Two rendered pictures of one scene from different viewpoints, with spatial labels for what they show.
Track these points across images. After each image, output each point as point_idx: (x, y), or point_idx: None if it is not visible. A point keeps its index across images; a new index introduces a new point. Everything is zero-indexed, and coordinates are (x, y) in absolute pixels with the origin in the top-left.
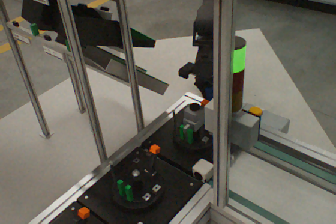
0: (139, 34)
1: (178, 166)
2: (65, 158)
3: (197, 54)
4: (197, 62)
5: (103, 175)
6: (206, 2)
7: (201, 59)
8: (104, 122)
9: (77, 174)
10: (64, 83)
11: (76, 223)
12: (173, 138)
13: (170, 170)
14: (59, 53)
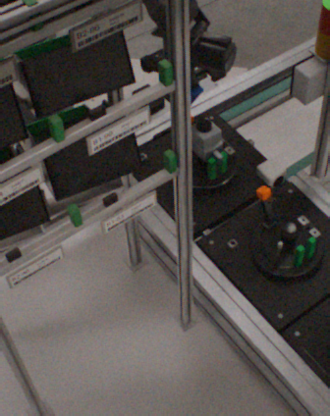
0: (43, 123)
1: (251, 200)
2: (125, 381)
3: (205, 52)
4: (226, 56)
5: (238, 294)
6: None
7: (228, 48)
8: (54, 310)
9: (171, 362)
10: None
11: (323, 330)
12: (205, 188)
13: (259, 208)
14: (148, 196)
